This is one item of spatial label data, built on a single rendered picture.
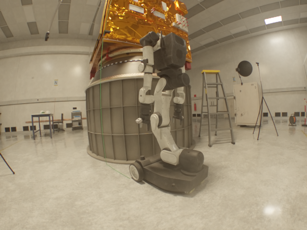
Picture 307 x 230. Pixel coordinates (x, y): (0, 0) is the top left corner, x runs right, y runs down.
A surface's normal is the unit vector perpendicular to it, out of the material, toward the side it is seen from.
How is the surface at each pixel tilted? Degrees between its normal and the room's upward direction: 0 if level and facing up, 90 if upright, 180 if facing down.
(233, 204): 0
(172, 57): 105
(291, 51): 90
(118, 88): 90
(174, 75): 90
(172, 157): 90
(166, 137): 60
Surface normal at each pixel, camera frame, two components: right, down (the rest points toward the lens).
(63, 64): 0.57, -0.01
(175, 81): -0.68, 0.44
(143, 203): -0.05, -1.00
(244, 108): -0.82, 0.06
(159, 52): -0.73, 0.25
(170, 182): -0.49, 0.05
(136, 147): 0.07, 0.02
